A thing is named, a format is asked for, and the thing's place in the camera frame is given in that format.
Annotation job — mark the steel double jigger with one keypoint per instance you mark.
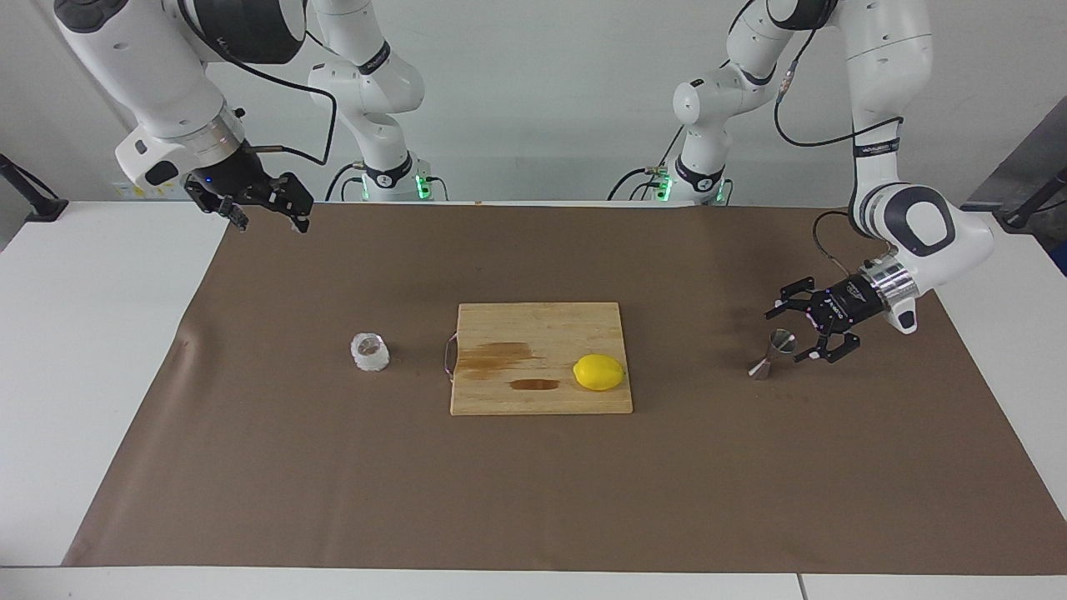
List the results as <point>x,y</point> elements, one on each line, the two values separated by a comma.
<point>779,343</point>

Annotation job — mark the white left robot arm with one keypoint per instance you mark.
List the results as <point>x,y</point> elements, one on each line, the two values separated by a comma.
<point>884,50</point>

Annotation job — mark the brown paper table mat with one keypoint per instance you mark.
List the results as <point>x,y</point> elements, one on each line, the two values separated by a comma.
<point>333,483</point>

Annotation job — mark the blue plastic object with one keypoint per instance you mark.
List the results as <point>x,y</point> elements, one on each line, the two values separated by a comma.
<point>1061,260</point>

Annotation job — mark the clear textured glass cup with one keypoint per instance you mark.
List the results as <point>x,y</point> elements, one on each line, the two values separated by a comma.
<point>369,354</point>

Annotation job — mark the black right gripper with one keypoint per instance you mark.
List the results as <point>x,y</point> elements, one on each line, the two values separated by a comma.
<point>229,171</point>

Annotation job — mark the wooden cutting board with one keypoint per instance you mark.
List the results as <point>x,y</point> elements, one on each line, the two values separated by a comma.
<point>500,400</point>

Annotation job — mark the white wall socket box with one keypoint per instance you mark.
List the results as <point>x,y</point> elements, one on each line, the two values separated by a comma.
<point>125,192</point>

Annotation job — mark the yellow lemon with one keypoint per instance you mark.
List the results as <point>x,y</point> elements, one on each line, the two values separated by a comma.
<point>598,372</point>

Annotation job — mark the dark grey panel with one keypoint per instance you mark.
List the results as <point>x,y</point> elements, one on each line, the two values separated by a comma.
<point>1013,171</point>

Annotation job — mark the black clamp stand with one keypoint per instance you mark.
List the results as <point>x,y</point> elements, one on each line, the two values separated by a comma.
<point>46,208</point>
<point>1019,218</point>

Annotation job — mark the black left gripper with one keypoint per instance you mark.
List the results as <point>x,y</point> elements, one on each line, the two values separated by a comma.
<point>850,307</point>

